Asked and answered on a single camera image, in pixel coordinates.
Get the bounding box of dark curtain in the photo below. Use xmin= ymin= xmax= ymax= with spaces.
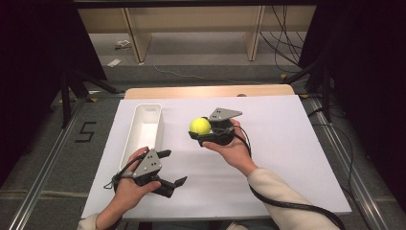
xmin=298 ymin=0 xmax=406 ymax=205
xmin=0 ymin=0 xmax=108 ymax=186

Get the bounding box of black floor cable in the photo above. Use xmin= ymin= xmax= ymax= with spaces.
xmin=271 ymin=5 xmax=305 ymax=75
xmin=259 ymin=30 xmax=301 ymax=68

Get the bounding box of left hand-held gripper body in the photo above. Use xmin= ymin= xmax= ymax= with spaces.
xmin=131 ymin=149 xmax=163 ymax=187

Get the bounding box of yellow tennis ball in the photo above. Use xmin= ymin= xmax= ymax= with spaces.
xmin=189 ymin=117 xmax=213 ymax=135

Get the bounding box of dark metal frame bar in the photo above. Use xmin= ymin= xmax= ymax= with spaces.
xmin=73 ymin=0 xmax=319 ymax=8

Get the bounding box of white power strip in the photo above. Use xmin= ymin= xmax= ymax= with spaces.
xmin=114 ymin=39 xmax=132 ymax=50

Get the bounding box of white flat floor piece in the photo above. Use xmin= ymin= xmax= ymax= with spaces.
xmin=106 ymin=57 xmax=123 ymax=68

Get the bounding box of white oblong plastic bin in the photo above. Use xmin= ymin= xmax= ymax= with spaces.
xmin=119 ymin=103 xmax=165 ymax=172

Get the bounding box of black metal stand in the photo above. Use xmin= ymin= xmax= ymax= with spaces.
xmin=281 ymin=54 xmax=333 ymax=124
xmin=58 ymin=68 xmax=121 ymax=128

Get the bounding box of person's right hand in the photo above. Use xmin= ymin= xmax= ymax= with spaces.
xmin=201 ymin=118 xmax=259 ymax=177

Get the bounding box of metal floor rail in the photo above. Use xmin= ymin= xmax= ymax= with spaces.
xmin=305 ymin=95 xmax=392 ymax=230
xmin=8 ymin=90 xmax=125 ymax=230

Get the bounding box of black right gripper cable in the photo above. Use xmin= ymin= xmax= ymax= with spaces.
xmin=228 ymin=125 xmax=348 ymax=230

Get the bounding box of white floor cable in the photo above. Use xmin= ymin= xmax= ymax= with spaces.
xmin=153 ymin=65 xmax=262 ymax=85

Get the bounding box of light wooden shelf unit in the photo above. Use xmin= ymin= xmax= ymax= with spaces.
xmin=77 ymin=5 xmax=317 ymax=64

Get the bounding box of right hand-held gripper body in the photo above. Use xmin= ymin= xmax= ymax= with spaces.
xmin=200 ymin=107 xmax=243 ymax=148

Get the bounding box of person's left hand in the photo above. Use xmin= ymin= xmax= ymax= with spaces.
xmin=109 ymin=146 xmax=162 ymax=214

